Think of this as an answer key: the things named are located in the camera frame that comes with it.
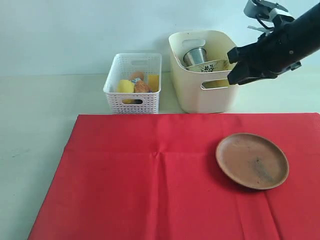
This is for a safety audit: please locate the brown round plate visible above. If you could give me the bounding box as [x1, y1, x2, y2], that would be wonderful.
[215, 133, 290, 190]

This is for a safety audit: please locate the red tablecloth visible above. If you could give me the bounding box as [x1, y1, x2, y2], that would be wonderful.
[29, 113, 320, 240]

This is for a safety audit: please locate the yellow lemon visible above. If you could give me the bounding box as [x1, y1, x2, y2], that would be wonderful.
[117, 79, 135, 104]

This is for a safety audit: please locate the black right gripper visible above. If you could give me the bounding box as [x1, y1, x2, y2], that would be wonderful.
[227, 23, 303, 85]

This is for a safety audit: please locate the fried chicken piece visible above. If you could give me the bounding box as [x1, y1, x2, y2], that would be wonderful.
[134, 80, 151, 93]

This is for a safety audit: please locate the pale green bowl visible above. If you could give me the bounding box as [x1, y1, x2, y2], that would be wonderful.
[186, 59, 232, 89]

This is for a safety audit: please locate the white perforated basket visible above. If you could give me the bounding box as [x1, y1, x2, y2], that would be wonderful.
[103, 53, 162, 114]

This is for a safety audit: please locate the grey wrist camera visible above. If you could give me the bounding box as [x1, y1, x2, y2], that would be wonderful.
[243, 0, 295, 26]

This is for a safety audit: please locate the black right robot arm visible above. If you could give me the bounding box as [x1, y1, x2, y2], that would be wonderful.
[227, 0, 320, 85]

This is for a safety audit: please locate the brown egg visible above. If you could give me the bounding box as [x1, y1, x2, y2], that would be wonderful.
[129, 71, 145, 81]

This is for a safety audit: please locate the stainless steel cup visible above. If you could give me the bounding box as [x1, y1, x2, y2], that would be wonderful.
[183, 47, 208, 67]

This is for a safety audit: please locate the cream plastic bin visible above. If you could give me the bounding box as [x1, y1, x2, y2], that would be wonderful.
[168, 30, 238, 113]

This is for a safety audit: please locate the blue white milk carton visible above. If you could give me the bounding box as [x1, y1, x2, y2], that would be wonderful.
[131, 77, 141, 84]

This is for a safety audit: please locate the yellow cheese wedge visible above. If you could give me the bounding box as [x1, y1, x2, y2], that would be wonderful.
[147, 74, 160, 93]

